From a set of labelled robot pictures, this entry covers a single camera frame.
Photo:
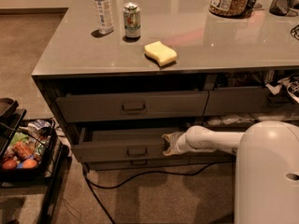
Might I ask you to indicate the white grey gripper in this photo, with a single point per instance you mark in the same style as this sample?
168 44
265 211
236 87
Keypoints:
177 144

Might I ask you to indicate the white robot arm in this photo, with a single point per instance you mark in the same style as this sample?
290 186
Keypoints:
266 169

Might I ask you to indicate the white snack packets in drawer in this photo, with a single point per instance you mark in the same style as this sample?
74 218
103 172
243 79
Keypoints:
247 118

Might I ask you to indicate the grey drawer counter cabinet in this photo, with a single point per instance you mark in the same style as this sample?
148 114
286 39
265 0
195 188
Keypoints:
166 66

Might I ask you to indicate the yellow sponge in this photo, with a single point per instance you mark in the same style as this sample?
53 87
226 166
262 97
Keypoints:
160 53

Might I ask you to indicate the green white soda can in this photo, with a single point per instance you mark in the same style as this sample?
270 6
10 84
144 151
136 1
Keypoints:
132 20

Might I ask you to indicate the black white crumpled bag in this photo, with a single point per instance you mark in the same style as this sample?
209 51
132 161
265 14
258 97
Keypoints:
290 84

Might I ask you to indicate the black shelf cart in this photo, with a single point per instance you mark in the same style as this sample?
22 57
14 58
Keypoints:
45 175

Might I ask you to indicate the clear plastic water bottle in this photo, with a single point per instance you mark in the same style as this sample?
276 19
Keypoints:
104 18

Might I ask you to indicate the black snack basket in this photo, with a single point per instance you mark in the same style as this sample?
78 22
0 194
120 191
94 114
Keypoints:
29 151

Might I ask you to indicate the dark tray on cart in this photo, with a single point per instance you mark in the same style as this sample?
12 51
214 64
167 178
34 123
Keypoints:
7 108

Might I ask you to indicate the black wire object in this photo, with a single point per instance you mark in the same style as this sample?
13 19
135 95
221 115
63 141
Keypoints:
295 32

